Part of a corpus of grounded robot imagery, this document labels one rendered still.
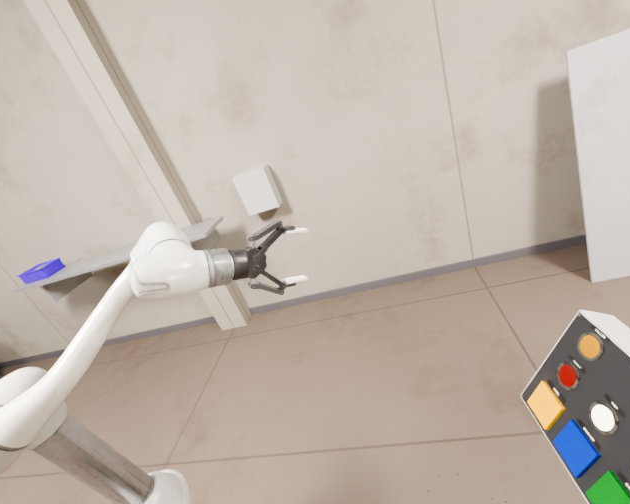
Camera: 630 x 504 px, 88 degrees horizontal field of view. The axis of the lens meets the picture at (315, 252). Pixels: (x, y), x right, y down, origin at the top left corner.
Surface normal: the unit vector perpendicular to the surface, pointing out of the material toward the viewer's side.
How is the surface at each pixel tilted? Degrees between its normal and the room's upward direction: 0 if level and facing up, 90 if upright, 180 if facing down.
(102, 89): 90
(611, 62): 78
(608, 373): 60
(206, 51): 90
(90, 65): 90
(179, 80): 90
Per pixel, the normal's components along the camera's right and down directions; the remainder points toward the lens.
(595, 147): -0.18, 0.29
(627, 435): -0.98, -0.18
